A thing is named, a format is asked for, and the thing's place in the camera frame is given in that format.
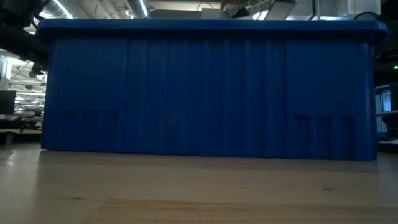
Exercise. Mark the dark background monitor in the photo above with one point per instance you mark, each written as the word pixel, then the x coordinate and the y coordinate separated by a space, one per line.
pixel 7 102

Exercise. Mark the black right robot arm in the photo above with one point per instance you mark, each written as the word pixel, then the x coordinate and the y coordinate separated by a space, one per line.
pixel 388 59

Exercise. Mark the silver ceiling duct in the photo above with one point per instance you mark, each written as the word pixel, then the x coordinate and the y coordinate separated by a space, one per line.
pixel 138 7

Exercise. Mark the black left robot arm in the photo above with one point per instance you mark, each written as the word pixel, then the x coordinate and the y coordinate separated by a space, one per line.
pixel 18 40

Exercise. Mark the ceiling light fixture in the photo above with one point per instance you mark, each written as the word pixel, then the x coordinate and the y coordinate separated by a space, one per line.
pixel 276 11

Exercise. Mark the blue plastic bin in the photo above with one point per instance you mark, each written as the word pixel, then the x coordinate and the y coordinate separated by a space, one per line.
pixel 202 93

